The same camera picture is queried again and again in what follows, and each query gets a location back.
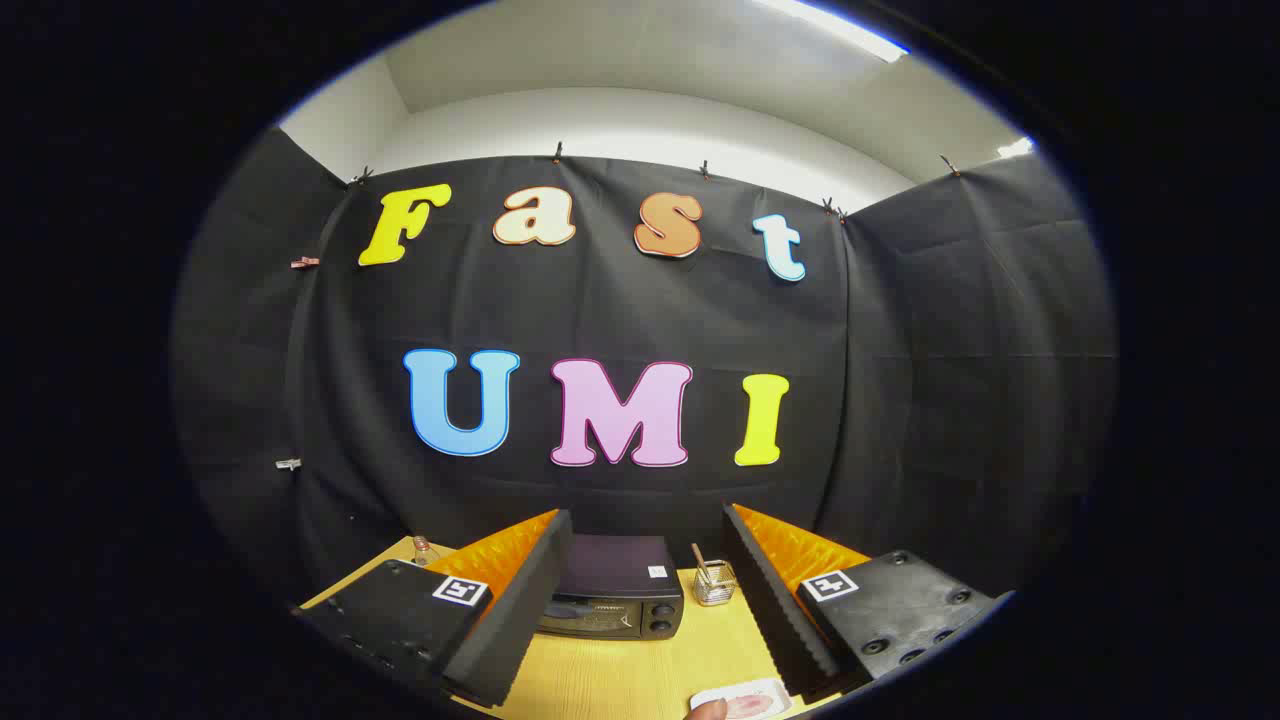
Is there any white square plate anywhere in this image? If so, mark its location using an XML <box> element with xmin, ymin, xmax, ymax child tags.
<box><xmin>690</xmin><ymin>678</ymin><xmax>793</xmax><ymax>720</ymax></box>

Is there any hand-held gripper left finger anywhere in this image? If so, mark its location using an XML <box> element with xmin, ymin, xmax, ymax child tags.
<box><xmin>292</xmin><ymin>508</ymin><xmax>575</xmax><ymax>709</ymax></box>

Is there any metal mesh holder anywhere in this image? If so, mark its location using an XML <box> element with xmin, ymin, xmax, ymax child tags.
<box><xmin>693</xmin><ymin>560</ymin><xmax>739</xmax><ymax>607</ymax></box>

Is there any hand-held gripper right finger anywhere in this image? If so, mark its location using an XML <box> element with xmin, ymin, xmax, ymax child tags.
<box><xmin>722</xmin><ymin>502</ymin><xmax>1001</xmax><ymax>703</ymax></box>

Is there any black toaster oven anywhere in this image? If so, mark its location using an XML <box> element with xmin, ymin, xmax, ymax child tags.
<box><xmin>538</xmin><ymin>534</ymin><xmax>685</xmax><ymax>641</ymax></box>

